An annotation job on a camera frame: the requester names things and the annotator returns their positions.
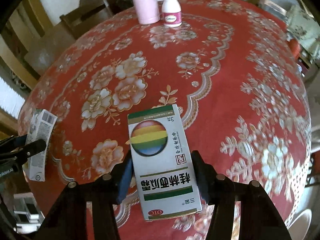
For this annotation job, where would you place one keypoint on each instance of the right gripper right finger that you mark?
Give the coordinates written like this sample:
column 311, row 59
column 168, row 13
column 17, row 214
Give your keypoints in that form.
column 259, row 218

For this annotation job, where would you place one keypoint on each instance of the red floral tablecloth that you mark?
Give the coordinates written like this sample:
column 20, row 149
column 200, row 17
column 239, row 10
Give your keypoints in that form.
column 227, row 67

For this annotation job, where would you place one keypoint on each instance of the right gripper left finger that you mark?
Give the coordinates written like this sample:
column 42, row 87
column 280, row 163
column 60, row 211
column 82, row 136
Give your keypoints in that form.
column 67, row 217

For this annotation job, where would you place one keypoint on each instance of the wooden chair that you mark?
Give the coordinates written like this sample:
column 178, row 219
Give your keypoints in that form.
column 46, row 50

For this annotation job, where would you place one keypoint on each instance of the red thermos jug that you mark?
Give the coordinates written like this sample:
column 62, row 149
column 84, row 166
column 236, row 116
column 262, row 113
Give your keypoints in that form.
column 294, row 47

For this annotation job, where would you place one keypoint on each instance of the white pill bottle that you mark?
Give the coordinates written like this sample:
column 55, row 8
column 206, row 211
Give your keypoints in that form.
column 171, row 12

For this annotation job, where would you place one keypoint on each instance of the white medicine box rainbow logo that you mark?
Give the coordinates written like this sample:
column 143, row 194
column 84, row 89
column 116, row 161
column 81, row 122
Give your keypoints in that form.
column 164, row 172

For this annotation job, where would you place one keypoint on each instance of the pink thermos bottle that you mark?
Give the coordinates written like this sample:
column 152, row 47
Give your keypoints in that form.
column 147, row 11

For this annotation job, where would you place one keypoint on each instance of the green white milk carton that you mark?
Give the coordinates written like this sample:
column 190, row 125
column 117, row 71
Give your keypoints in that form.
column 40, row 130

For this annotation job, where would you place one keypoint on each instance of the beige trash bin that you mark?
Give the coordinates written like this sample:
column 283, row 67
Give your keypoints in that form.
column 300, row 226

